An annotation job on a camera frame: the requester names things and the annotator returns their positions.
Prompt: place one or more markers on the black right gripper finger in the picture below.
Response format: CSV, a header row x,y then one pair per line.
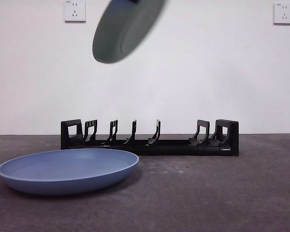
x,y
135,1

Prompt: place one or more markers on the green plate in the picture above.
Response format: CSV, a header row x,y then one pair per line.
x,y
120,31

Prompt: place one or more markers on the blue plate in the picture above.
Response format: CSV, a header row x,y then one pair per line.
x,y
62,169

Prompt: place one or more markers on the black plate rack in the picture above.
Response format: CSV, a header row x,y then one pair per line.
x,y
174,147

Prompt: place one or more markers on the white wall socket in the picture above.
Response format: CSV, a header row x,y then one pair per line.
x,y
75,12
284,13

